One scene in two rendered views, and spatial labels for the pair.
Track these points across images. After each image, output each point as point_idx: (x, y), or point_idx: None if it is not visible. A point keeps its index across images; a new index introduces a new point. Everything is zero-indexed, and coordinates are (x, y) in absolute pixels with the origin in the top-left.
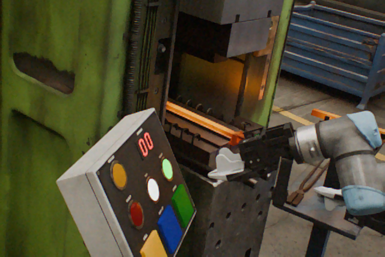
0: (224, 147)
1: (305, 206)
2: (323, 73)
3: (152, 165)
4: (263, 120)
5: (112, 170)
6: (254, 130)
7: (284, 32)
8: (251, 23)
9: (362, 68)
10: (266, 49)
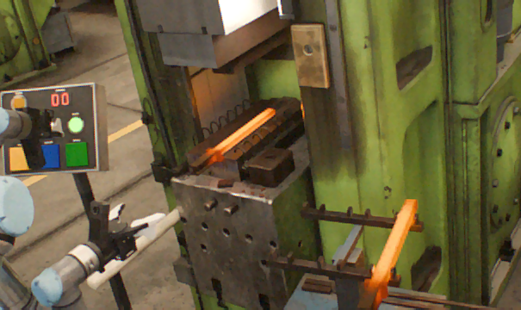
0: (57, 118)
1: (310, 298)
2: None
3: (59, 114)
4: (373, 183)
5: (14, 98)
6: (48, 110)
7: (369, 67)
8: (182, 36)
9: None
10: (312, 80)
